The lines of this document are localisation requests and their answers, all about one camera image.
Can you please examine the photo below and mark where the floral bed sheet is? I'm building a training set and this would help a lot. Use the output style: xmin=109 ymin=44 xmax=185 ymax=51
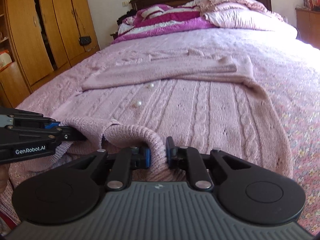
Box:
xmin=260 ymin=87 xmax=320 ymax=238

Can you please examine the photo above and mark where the white printed box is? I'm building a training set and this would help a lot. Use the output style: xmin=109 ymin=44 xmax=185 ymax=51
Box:
xmin=0 ymin=49 xmax=13 ymax=71

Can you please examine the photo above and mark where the pink checkered pillow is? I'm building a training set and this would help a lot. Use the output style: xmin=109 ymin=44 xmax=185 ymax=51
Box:
xmin=180 ymin=0 xmax=298 ymax=40

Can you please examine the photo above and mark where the dark clothes pile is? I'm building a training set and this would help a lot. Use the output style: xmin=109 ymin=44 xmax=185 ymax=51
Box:
xmin=117 ymin=10 xmax=137 ymax=27

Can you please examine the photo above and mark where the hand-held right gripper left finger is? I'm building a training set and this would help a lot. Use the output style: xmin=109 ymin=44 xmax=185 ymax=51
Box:
xmin=66 ymin=145 xmax=152 ymax=191

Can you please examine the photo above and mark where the wooden wardrobe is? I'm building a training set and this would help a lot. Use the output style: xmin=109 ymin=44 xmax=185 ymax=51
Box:
xmin=0 ymin=0 xmax=100 ymax=108

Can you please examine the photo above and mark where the pink knit sweater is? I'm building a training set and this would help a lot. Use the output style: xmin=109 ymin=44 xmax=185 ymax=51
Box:
xmin=54 ymin=49 xmax=294 ymax=183

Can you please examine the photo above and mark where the wooden cabinet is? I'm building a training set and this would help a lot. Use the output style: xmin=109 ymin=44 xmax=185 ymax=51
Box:
xmin=295 ymin=7 xmax=320 ymax=50

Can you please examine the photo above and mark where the pink checkered cloth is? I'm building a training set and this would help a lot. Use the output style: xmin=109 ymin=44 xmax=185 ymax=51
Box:
xmin=0 ymin=180 xmax=22 ymax=230

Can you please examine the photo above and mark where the small black purse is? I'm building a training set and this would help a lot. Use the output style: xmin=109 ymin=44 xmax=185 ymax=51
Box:
xmin=74 ymin=10 xmax=92 ymax=47

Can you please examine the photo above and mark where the magenta white quilt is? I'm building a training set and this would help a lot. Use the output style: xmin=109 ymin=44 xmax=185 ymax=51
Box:
xmin=112 ymin=4 xmax=218 ymax=44

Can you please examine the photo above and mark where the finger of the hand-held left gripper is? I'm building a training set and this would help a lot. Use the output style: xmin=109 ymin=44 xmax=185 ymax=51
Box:
xmin=44 ymin=126 xmax=88 ymax=142
xmin=15 ymin=109 xmax=62 ymax=130

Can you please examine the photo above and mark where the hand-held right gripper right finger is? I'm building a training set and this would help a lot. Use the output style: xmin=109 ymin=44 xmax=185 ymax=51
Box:
xmin=166 ymin=136 xmax=253 ymax=191

